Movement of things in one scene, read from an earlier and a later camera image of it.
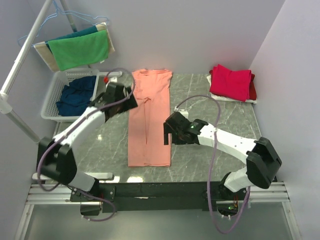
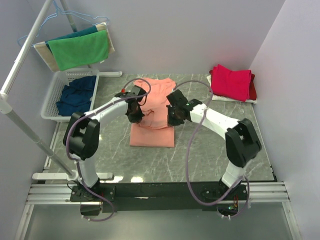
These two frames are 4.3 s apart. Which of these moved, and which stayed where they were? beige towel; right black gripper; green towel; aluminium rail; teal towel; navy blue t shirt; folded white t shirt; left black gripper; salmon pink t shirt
Moved: salmon pink t shirt; right black gripper; left black gripper
Stayed: folded white t shirt; green towel; navy blue t shirt; teal towel; beige towel; aluminium rail
